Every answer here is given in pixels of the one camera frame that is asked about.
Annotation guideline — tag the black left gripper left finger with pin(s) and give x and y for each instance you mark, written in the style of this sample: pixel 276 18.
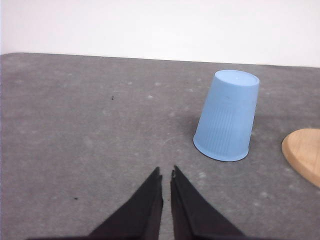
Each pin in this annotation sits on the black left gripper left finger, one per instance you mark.
pixel 140 217

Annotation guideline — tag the blue ribbed plastic cup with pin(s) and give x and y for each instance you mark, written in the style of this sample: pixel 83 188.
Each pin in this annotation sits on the blue ribbed plastic cup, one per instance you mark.
pixel 225 123

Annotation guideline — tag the wooden mug tree stand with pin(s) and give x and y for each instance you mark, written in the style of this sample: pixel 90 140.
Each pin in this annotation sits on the wooden mug tree stand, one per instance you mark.
pixel 302 148

